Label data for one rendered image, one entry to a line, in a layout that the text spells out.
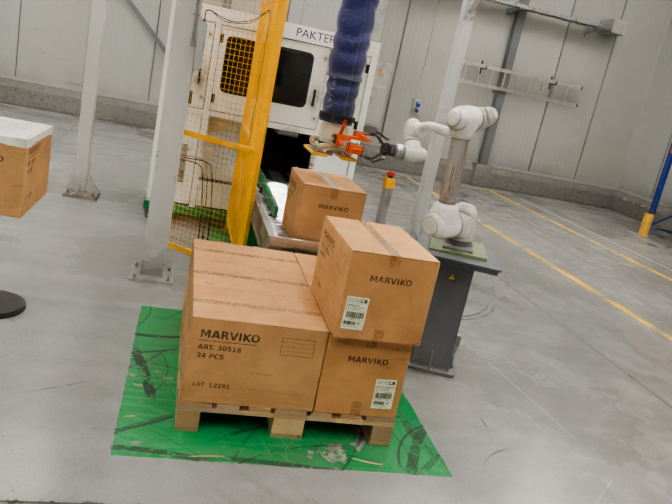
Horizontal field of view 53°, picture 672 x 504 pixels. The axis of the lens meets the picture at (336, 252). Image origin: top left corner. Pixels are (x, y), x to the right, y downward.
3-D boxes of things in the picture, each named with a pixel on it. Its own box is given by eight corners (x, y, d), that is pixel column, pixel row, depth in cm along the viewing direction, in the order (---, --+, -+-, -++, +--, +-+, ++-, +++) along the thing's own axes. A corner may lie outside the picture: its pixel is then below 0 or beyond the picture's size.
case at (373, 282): (310, 289, 348) (325, 215, 337) (383, 298, 358) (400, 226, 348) (333, 337, 291) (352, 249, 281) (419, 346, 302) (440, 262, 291)
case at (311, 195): (281, 221, 478) (291, 166, 468) (335, 230, 488) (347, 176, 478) (293, 245, 422) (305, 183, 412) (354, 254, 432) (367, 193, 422)
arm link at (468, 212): (478, 241, 407) (486, 206, 400) (459, 243, 395) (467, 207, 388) (457, 233, 418) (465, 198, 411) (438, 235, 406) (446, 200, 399)
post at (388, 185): (355, 307, 503) (384, 176, 478) (363, 308, 505) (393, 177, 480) (357, 310, 497) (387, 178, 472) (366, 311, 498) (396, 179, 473)
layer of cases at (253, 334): (184, 301, 405) (193, 238, 395) (343, 320, 429) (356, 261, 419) (179, 400, 293) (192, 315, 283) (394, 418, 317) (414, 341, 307)
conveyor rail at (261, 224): (241, 189, 634) (244, 170, 629) (246, 190, 635) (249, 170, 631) (263, 266, 418) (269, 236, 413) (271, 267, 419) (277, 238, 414)
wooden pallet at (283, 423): (180, 323, 409) (183, 301, 406) (338, 341, 433) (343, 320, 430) (174, 430, 297) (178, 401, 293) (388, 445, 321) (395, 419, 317)
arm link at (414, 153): (400, 163, 426) (400, 145, 430) (422, 167, 430) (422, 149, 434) (406, 155, 416) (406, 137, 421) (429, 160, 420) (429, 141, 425)
